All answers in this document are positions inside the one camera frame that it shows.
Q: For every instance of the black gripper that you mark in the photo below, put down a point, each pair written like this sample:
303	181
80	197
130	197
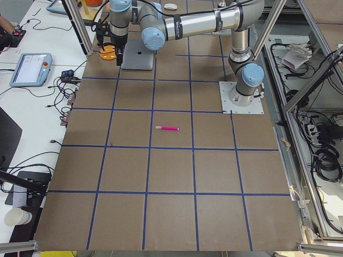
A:
119	40

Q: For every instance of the white computer mouse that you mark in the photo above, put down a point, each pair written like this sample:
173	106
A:
170	6

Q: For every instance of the pink marker pen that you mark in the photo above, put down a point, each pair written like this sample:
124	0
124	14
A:
169	128

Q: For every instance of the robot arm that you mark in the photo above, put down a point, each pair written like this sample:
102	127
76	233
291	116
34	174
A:
158	28

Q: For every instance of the silver laptop notebook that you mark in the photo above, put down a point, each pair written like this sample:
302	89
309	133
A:
137	56

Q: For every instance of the orange desk lamp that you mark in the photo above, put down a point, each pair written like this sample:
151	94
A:
107	52

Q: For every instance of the wooden stand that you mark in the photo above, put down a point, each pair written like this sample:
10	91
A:
87	13

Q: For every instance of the blue teach pendant tablet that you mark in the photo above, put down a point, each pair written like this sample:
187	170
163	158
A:
32	70

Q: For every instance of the white paper cup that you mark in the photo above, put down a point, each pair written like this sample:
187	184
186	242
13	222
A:
17	216

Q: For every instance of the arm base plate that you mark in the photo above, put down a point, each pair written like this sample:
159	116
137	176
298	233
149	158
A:
234	103

